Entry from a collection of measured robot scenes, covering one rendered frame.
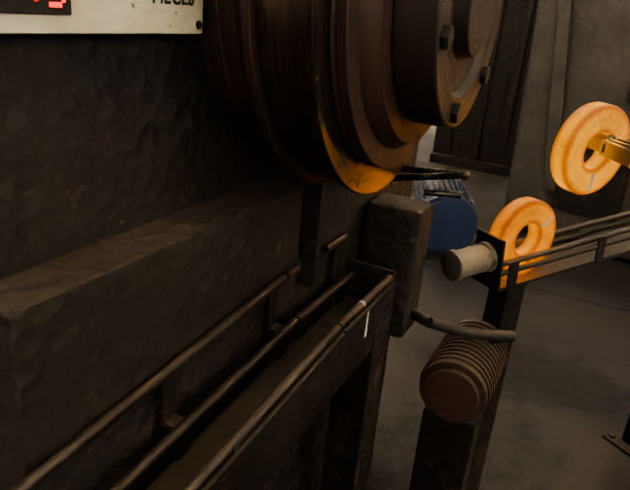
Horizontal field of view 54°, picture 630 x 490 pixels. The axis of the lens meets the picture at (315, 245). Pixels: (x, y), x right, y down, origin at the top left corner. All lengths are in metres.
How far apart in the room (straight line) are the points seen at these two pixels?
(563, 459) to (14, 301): 1.62
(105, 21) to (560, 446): 1.68
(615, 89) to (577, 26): 0.37
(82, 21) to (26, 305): 0.22
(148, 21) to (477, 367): 0.81
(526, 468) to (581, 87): 2.16
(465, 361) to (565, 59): 2.50
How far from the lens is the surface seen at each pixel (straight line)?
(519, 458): 1.86
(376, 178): 0.79
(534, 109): 3.55
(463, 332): 1.15
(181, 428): 0.67
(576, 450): 1.96
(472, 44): 0.74
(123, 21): 0.57
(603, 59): 3.44
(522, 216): 1.24
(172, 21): 0.62
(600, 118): 1.14
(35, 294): 0.52
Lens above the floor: 1.10
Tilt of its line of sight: 21 degrees down
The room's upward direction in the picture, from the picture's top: 5 degrees clockwise
